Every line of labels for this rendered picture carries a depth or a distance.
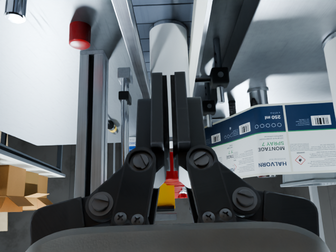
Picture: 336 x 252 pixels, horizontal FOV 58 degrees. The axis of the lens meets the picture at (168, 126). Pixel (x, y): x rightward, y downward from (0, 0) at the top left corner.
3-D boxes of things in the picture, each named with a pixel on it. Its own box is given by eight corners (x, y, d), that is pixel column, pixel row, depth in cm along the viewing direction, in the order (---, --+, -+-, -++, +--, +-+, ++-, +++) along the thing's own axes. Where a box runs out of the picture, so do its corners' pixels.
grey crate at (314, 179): (319, 161, 276) (323, 185, 270) (276, 162, 274) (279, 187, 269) (363, 150, 218) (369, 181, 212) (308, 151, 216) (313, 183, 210)
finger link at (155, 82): (98, 237, 13) (110, 112, 17) (172, 234, 13) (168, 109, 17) (77, 213, 10) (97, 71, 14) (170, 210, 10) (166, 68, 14)
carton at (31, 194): (53, 173, 326) (50, 209, 317) (11, 175, 325) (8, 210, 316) (35, 169, 282) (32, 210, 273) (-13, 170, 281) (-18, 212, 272)
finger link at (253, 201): (176, 234, 13) (171, 109, 17) (250, 232, 13) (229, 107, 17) (175, 210, 10) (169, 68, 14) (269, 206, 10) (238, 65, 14)
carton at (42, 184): (57, 177, 366) (55, 209, 357) (19, 178, 363) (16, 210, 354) (47, 174, 328) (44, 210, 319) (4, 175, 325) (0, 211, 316)
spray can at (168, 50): (187, 38, 44) (195, 181, 39) (151, 40, 44) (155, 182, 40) (186, 17, 39) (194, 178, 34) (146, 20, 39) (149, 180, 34)
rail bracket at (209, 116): (212, 79, 73) (215, 128, 70) (185, 80, 73) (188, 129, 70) (213, 74, 69) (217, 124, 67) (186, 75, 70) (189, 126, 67)
